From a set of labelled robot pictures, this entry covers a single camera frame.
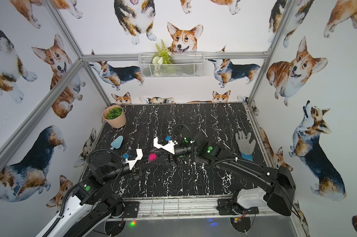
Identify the beige pot with green plant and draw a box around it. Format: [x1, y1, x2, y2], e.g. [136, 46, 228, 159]
[102, 105, 126, 128]

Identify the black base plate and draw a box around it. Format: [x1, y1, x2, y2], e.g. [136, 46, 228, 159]
[216, 198, 259, 215]
[114, 201, 140, 219]

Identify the white wire wall basket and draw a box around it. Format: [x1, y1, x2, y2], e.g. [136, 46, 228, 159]
[138, 52, 205, 79]

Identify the light blue garden trowel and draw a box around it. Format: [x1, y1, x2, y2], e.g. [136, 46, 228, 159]
[110, 135, 124, 150]

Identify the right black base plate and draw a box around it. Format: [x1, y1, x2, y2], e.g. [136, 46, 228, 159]
[216, 198, 259, 215]

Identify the green fern plant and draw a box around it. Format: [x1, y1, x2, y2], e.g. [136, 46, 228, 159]
[152, 40, 173, 65]

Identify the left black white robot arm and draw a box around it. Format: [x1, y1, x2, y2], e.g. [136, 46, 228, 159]
[38, 149, 151, 237]

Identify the grey rubber glove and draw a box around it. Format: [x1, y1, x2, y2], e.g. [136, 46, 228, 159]
[235, 131, 256, 161]

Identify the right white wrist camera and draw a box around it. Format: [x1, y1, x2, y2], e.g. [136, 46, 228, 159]
[153, 136, 178, 155]

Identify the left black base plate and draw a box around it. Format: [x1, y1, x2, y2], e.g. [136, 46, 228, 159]
[114, 201, 140, 219]

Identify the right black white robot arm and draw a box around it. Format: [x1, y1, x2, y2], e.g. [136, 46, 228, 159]
[153, 123, 296, 216]

